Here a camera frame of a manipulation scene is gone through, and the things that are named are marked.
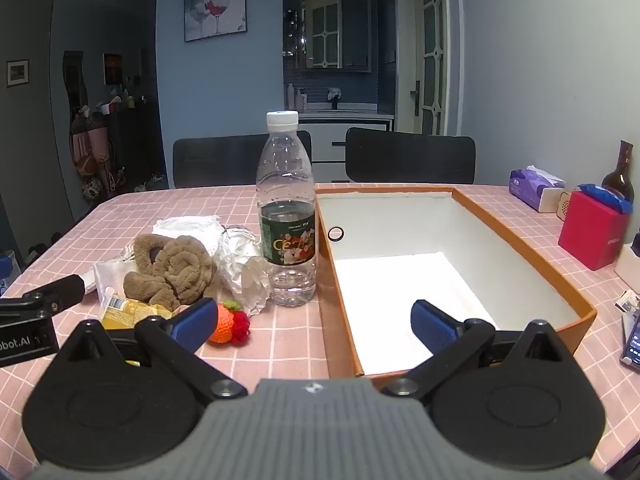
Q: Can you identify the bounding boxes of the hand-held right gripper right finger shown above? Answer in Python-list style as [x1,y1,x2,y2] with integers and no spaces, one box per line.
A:
[381,299,576,401]

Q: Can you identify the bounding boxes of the white cloth pouch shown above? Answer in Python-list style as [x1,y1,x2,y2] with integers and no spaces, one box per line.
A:
[92,245,136,296]

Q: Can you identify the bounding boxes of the white container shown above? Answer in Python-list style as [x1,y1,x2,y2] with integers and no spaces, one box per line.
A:
[614,242,640,291]

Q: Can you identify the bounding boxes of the wine glass wall picture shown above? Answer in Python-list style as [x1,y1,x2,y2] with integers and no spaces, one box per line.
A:
[183,0,248,43]

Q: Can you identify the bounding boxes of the orange crochet fruit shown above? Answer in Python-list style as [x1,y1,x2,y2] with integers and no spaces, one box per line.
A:
[207,300,251,345]

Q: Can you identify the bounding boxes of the smartphone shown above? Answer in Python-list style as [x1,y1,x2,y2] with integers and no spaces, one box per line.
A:
[620,305,640,373]

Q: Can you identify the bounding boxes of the pink checkered tablecloth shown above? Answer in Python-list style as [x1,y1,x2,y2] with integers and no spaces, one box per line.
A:
[0,184,640,480]

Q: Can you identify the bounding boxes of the hanging pink bags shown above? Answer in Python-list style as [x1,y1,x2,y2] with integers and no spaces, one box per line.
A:
[69,110,116,203]

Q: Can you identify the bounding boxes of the white glass panel door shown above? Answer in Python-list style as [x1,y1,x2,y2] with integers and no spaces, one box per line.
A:
[392,0,451,137]

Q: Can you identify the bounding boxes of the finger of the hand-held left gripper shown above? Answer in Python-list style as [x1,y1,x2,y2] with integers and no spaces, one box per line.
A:
[0,275,86,317]

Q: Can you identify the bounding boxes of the orange cardboard box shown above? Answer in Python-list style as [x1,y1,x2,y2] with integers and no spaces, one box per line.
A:
[314,185,598,378]

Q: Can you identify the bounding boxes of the brown plush towel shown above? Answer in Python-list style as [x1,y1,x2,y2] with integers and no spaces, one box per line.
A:
[122,234,217,311]

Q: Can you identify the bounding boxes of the yellow snack packet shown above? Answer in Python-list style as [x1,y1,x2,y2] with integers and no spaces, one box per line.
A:
[100,286,173,332]

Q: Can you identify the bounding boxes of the purple tissue pack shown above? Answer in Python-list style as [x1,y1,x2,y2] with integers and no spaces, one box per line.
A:
[509,165,566,213]

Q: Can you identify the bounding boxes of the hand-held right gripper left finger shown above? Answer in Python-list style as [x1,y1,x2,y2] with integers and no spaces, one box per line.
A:
[60,298,248,401]

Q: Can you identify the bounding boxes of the dark sideboard cabinet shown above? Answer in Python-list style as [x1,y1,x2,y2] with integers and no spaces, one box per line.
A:
[107,101,167,192]

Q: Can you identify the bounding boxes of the wall mirror cabinet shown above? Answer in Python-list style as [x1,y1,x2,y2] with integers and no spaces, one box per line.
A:
[304,0,372,72]

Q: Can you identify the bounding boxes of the small white package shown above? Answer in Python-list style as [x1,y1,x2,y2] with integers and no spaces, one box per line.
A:
[615,290,640,317]

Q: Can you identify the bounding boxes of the clear plastic water bottle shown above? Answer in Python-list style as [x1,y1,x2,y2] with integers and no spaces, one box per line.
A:
[256,111,318,307]

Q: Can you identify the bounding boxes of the brown glass bottle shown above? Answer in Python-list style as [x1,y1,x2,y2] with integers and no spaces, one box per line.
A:
[601,140,636,202]

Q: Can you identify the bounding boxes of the red box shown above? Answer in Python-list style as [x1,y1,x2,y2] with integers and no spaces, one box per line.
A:
[557,191,633,272]

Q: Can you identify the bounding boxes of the wavy wall mirror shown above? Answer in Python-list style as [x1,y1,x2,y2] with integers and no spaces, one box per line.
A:
[62,50,92,126]

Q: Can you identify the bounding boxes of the pair of shoes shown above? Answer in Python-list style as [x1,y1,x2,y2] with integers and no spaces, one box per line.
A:
[135,172,167,192]

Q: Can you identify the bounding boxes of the small framed picture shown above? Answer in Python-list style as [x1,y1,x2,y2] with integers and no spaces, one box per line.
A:
[6,59,30,89]

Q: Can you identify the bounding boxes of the black chair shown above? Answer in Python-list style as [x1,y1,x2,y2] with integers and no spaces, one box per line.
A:
[345,127,477,185]
[172,130,313,189]

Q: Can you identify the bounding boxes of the small white speaker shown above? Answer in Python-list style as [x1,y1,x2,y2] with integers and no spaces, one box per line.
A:
[555,190,575,222]

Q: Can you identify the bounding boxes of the dark framed picture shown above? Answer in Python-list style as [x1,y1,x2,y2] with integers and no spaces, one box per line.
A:
[103,52,125,86]

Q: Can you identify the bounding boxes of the white vanity cabinet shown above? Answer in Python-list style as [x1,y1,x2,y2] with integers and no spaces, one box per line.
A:
[298,110,396,184]

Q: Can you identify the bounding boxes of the blue plastic bag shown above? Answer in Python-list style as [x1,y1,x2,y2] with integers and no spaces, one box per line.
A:
[575,184,633,214]

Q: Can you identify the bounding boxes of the white plastic bag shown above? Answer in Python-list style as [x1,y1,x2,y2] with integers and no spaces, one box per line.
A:
[214,227,272,317]
[152,215,222,246]

